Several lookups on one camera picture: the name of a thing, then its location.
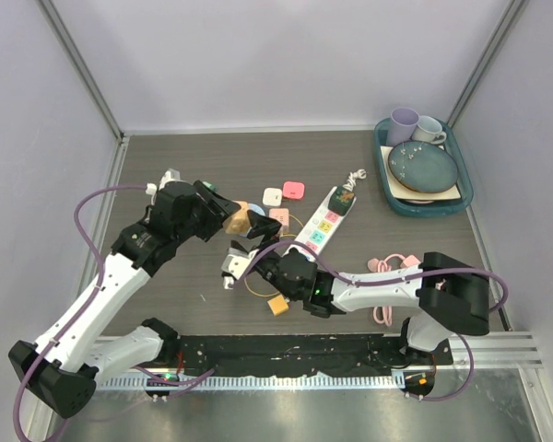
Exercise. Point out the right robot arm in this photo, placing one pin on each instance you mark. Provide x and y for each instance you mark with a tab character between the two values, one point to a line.
450	296

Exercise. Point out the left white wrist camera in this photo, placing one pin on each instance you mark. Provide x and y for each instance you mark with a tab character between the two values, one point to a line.
170	175

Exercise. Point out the purple cup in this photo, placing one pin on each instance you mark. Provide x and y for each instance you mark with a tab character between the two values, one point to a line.
403	122

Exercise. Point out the pink power strip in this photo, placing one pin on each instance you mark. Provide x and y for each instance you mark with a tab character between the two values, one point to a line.
410	260

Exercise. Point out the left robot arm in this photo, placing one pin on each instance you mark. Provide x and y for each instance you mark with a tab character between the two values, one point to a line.
58	367

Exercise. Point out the dark blue plate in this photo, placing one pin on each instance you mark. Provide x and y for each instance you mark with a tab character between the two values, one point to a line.
423	167

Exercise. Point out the dark green cube socket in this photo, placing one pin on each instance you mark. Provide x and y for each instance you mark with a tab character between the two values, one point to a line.
341	201

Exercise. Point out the round light blue socket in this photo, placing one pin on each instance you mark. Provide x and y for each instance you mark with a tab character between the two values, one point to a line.
256	209

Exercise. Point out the green plug adapter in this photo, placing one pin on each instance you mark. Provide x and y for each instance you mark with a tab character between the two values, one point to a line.
210	186

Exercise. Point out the yellow charger block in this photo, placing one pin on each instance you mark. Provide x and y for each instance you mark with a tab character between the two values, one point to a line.
278	305

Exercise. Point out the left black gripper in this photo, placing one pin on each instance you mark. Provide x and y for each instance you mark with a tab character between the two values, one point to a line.
213	201

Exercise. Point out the red pink flat charger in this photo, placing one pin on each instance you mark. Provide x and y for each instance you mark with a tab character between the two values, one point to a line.
293	190

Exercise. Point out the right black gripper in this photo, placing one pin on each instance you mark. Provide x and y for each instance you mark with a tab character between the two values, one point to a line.
264	225

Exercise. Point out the white multicolour power strip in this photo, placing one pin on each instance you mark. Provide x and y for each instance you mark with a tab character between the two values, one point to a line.
323	223

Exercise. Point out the teal plastic tray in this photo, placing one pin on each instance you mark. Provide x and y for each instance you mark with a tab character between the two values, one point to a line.
436	209

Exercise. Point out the cream square plate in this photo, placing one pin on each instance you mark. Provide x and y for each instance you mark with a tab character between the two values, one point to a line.
400	192

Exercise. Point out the black mounting base plate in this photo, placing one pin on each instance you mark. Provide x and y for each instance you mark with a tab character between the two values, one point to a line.
293	356

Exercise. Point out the pink cube socket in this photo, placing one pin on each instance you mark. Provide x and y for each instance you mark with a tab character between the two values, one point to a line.
281	215

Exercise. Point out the grey blue mug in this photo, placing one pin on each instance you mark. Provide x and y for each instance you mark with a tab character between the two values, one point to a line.
429	130

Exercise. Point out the white flat charger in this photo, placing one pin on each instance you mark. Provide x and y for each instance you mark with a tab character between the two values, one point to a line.
272	197

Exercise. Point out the orange cube socket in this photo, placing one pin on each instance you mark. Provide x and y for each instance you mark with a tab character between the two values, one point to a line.
238	223

